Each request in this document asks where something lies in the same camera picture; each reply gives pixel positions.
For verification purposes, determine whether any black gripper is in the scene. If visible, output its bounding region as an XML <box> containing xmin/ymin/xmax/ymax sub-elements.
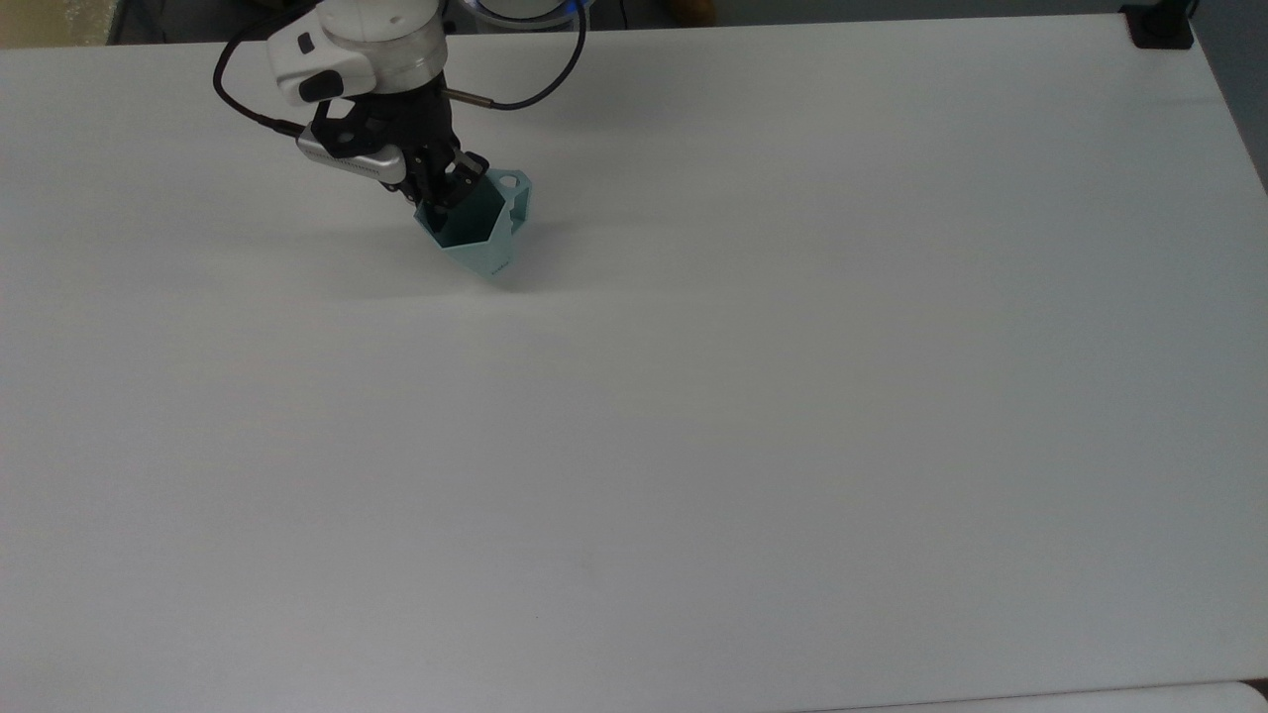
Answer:
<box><xmin>310</xmin><ymin>81</ymin><xmax>490</xmax><ymax>235</ymax></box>

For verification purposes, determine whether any light teal faceted cup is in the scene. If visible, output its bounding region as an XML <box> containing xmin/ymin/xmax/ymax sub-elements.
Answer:
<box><xmin>414</xmin><ymin>168</ymin><xmax>534</xmax><ymax>281</ymax></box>

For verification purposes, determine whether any beige board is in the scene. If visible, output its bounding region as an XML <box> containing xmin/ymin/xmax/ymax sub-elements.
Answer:
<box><xmin>0</xmin><ymin>0</ymin><xmax>122</xmax><ymax>49</ymax></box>

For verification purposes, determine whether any black table clamp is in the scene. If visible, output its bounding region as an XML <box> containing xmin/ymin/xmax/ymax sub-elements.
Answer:
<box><xmin>1122</xmin><ymin>0</ymin><xmax>1198</xmax><ymax>51</ymax></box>

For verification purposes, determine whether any silver gripper-mounted camera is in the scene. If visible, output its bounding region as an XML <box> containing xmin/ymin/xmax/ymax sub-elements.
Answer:
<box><xmin>296</xmin><ymin>132</ymin><xmax>408</xmax><ymax>186</ymax></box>

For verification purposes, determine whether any black cable with metal plug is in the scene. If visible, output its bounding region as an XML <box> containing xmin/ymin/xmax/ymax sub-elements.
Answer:
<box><xmin>442</xmin><ymin>0</ymin><xmax>589</xmax><ymax>112</ymax></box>

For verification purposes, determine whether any white robot base blue ring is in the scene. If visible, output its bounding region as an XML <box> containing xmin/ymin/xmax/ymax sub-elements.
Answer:
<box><xmin>466</xmin><ymin>0</ymin><xmax>597</xmax><ymax>27</ymax></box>

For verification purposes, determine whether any black camera cable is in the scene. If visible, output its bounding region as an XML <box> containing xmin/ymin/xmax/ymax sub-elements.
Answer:
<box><xmin>212</xmin><ymin>2</ymin><xmax>320</xmax><ymax>138</ymax></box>

